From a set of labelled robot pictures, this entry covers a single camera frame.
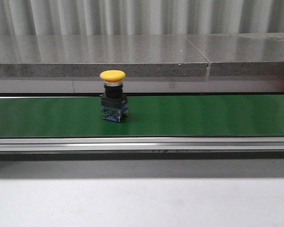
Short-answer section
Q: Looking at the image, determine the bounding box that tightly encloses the grey stone countertop slab right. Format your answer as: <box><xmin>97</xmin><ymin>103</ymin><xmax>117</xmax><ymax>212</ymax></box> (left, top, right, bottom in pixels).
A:
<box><xmin>186</xmin><ymin>33</ymin><xmax>284</xmax><ymax>78</ymax></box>

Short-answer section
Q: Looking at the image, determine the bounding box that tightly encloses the grey stone countertop slab left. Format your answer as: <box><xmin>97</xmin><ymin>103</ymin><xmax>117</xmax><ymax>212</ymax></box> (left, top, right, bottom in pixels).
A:
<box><xmin>0</xmin><ymin>35</ymin><xmax>208</xmax><ymax>79</ymax></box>

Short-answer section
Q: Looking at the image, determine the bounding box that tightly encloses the grey stone countertop slab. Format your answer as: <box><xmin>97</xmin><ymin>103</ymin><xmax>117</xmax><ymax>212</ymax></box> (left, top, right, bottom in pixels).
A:
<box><xmin>0</xmin><ymin>35</ymin><xmax>208</xmax><ymax>79</ymax></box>
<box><xmin>186</xmin><ymin>33</ymin><xmax>284</xmax><ymax>78</ymax></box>

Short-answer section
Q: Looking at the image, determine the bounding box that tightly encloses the yellow mushroom push button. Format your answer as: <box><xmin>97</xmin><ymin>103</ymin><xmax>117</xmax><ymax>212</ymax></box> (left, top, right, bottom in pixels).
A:
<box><xmin>100</xmin><ymin>70</ymin><xmax>128</xmax><ymax>122</ymax></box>

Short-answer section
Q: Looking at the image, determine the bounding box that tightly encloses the green conveyor belt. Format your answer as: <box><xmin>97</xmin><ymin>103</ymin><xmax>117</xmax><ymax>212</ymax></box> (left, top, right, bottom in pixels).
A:
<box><xmin>0</xmin><ymin>95</ymin><xmax>284</xmax><ymax>138</ymax></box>

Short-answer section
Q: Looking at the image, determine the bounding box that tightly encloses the grey pleated curtain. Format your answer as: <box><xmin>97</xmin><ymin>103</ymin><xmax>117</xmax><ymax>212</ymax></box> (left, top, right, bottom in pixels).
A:
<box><xmin>0</xmin><ymin>0</ymin><xmax>284</xmax><ymax>35</ymax></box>

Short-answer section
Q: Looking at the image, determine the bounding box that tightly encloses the aluminium conveyor frame rail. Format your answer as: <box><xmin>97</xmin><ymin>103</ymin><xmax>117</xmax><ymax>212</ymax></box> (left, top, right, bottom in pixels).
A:
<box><xmin>0</xmin><ymin>136</ymin><xmax>284</xmax><ymax>155</ymax></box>

